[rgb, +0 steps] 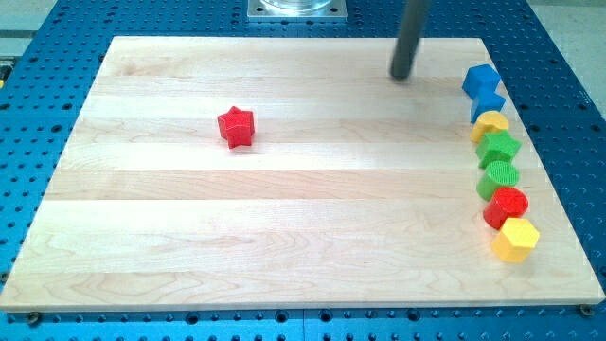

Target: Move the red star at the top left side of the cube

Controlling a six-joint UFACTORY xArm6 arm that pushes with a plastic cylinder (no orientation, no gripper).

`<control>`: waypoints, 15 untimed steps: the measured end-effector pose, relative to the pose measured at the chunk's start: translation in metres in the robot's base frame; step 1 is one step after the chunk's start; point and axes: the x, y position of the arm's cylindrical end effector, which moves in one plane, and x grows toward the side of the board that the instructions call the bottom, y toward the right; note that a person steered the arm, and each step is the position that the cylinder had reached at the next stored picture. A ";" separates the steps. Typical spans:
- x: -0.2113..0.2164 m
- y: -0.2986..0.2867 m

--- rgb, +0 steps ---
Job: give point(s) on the red star block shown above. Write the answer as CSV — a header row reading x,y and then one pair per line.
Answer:
x,y
237,127

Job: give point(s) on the blue star block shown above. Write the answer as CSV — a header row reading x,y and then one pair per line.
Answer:
x,y
485,101

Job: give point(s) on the green star block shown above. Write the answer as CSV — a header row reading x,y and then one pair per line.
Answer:
x,y
499,146

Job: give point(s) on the blue cube block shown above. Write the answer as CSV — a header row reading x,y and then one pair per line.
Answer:
x,y
480,77

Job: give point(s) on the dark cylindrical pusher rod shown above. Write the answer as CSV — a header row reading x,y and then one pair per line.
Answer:
x,y
414,17

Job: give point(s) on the yellow cylinder block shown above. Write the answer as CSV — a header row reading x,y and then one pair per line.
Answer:
x,y
488,122

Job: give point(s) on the green cylinder block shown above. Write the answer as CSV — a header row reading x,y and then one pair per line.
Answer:
x,y
497,174

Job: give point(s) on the red cylinder block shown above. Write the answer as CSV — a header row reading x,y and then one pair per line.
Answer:
x,y
506,202

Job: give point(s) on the yellow hexagon block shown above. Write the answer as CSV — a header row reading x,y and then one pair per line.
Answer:
x,y
515,240

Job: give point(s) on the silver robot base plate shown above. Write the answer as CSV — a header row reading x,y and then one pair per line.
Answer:
x,y
268,10

